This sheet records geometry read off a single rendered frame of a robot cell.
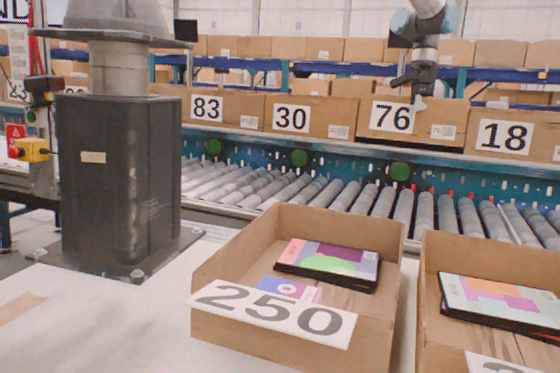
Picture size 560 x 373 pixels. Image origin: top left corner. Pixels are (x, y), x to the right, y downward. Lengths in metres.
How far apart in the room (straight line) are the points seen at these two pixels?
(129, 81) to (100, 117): 0.09
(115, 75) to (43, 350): 0.46
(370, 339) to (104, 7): 0.66
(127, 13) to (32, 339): 0.53
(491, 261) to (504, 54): 5.37
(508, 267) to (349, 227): 0.30
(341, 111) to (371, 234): 0.81
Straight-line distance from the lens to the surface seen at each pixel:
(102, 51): 0.83
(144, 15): 0.80
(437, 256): 0.89
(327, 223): 0.91
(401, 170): 1.54
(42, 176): 1.61
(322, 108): 1.64
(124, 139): 0.77
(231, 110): 1.79
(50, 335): 0.71
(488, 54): 6.15
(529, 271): 0.91
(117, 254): 0.85
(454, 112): 1.60
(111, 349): 0.66
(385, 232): 0.89
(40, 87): 1.46
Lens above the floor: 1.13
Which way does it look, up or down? 11 degrees down
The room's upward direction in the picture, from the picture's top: 3 degrees clockwise
